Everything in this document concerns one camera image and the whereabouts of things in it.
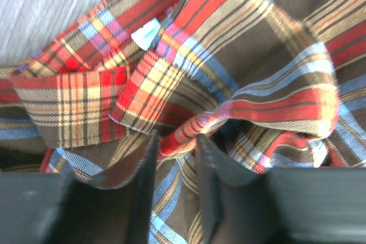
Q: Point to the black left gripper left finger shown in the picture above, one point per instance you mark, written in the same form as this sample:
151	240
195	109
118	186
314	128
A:
114	206

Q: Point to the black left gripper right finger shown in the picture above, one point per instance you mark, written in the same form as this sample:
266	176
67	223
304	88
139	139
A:
290	205

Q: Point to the red brown plaid shirt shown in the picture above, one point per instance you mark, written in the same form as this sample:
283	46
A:
274	83

